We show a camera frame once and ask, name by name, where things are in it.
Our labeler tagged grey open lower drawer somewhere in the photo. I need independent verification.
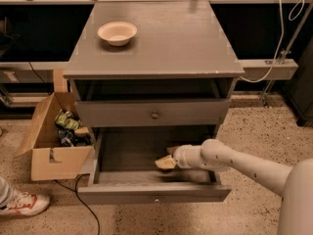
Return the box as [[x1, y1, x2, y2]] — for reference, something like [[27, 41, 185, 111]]
[[78, 125, 231, 205]]

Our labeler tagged grey wooden drawer cabinet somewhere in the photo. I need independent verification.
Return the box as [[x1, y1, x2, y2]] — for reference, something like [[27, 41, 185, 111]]
[[65, 1, 244, 205]]

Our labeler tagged black floor cable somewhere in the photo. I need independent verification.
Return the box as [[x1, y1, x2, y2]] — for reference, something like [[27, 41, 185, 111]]
[[53, 173, 102, 235]]

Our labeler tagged grey trouser leg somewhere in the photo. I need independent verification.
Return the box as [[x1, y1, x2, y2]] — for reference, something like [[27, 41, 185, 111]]
[[0, 176, 14, 208]]

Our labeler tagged white paper bowl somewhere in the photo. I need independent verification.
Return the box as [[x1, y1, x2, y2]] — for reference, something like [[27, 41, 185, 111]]
[[98, 22, 137, 47]]

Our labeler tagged open cardboard box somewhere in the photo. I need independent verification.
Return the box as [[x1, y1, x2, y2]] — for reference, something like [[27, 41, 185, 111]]
[[16, 92, 95, 181]]

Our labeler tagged green snack bag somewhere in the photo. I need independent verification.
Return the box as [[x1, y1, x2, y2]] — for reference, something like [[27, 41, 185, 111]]
[[55, 110, 82, 130]]

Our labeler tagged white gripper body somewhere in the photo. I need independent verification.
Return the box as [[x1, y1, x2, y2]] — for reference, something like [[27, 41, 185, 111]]
[[173, 145, 203, 168]]

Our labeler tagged grey closed upper drawer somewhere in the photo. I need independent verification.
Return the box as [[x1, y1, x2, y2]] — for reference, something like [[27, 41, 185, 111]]
[[75, 100, 230, 127]]

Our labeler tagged dark blue snack bag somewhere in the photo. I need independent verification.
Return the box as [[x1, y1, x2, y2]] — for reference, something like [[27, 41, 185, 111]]
[[58, 129, 91, 147]]

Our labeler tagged metal window rail frame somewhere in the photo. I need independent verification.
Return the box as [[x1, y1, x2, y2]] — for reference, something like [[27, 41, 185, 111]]
[[1, 0, 300, 102]]

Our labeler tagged white and red sneaker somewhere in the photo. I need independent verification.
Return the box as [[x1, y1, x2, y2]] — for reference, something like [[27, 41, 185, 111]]
[[0, 190, 51, 216]]

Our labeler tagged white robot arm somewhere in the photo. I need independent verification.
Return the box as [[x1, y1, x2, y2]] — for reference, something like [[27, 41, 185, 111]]
[[155, 139, 313, 235]]

